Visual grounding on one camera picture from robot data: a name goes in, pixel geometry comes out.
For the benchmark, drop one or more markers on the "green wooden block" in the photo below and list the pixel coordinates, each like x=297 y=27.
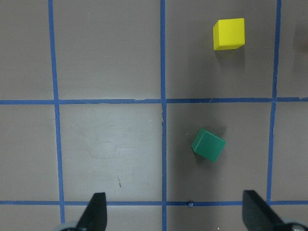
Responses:
x=208 y=145

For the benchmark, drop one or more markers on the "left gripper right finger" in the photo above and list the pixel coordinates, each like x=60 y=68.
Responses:
x=257 y=214

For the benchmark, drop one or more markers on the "yellow wooden block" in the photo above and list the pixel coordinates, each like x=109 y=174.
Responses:
x=229 y=34

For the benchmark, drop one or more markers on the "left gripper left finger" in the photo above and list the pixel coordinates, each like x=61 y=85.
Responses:
x=94 y=216

